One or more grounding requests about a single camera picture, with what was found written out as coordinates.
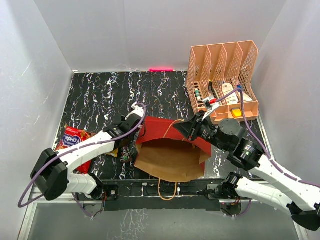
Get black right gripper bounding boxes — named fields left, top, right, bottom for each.
left=173, top=110, right=230, bottom=152

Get red candy bag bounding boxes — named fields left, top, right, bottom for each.
left=54, top=124, right=97, bottom=175

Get red brown paper bag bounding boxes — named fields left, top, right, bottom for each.
left=134, top=116, right=212, bottom=197

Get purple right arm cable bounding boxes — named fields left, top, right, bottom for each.
left=216, top=87, right=320, bottom=218

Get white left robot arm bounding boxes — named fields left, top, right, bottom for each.
left=30, top=114, right=145, bottom=201

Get yellow sticky note block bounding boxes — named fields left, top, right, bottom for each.
left=230, top=108, right=243, bottom=118

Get brown M&M's pack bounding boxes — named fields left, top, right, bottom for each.
left=120, top=146, right=138, bottom=163

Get pink tape strip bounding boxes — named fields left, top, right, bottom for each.
left=148, top=67, right=174, bottom=72

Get yellow M&M's pack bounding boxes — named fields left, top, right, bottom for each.
left=106, top=148, right=119, bottom=158

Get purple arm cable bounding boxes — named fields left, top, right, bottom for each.
left=17, top=102, right=147, bottom=218
left=216, top=87, right=320, bottom=218

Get white label card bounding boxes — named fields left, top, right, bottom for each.
left=222, top=83, right=239, bottom=106

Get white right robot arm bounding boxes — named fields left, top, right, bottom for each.
left=173, top=110, right=320, bottom=231

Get peach plastic file organizer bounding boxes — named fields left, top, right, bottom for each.
left=186, top=40, right=259, bottom=123

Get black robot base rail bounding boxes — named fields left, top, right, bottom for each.
left=74, top=178, right=253, bottom=213

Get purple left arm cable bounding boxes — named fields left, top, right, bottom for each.
left=17, top=102, right=147, bottom=218

